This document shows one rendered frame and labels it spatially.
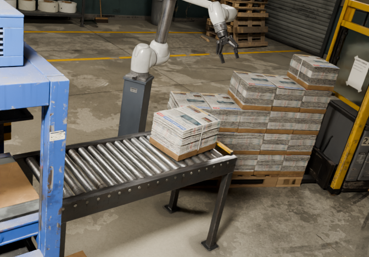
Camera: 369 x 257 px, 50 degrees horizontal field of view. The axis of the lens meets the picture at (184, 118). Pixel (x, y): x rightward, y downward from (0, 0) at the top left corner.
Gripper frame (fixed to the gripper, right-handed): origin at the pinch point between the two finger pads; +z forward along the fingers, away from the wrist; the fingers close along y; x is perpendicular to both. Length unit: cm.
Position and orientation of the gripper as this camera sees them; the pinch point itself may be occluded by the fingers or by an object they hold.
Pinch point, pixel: (229, 59)
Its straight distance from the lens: 288.5
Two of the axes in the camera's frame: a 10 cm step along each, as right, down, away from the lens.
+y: 6.5, -1.5, -7.4
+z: 2.9, 9.5, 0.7
